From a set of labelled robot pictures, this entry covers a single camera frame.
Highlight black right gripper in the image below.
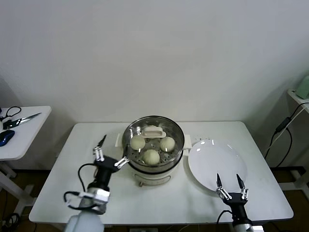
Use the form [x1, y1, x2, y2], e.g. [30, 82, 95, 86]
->
[215, 173, 249, 222]

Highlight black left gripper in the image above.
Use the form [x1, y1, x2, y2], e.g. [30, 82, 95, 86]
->
[93, 134, 130, 190]

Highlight round glass pot lid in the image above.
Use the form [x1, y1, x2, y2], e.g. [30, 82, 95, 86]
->
[122, 116, 185, 168]

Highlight stainless steel steamer basket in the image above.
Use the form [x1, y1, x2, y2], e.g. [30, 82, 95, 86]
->
[122, 115, 186, 170]

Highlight round white plate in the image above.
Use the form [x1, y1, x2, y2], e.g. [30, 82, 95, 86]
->
[188, 139, 249, 194]

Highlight white electric cooker base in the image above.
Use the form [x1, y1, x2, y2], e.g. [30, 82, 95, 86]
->
[116, 134, 193, 188]

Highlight white power strip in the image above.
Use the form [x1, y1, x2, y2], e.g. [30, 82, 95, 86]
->
[129, 227, 161, 232]

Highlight white side table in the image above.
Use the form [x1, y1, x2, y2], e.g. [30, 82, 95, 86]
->
[0, 105, 53, 213]

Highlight blue computer mouse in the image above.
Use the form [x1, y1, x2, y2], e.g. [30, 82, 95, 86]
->
[0, 129, 16, 146]

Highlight white shelf stand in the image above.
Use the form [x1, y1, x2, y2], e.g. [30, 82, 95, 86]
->
[269, 88, 309, 192]

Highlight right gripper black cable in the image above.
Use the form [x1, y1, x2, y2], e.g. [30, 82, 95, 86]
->
[216, 209, 234, 225]

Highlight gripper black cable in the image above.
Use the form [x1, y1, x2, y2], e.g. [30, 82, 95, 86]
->
[216, 209, 234, 225]
[63, 163, 102, 210]

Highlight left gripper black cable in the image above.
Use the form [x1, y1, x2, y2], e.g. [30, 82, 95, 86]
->
[63, 163, 102, 210]

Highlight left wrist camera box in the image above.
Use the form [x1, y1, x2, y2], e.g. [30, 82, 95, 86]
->
[79, 192, 108, 213]

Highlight black cable with adapter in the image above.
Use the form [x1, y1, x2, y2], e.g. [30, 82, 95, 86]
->
[265, 102, 309, 168]

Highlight scissors with dark handles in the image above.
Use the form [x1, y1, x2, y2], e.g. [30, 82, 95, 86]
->
[2, 112, 42, 129]

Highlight thin white cable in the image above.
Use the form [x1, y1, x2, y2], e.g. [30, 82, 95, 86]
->
[264, 105, 309, 158]

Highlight black cord loop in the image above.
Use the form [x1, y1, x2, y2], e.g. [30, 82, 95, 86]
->
[0, 106, 22, 121]

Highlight black floor cables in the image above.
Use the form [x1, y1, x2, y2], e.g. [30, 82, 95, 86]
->
[0, 212, 22, 229]

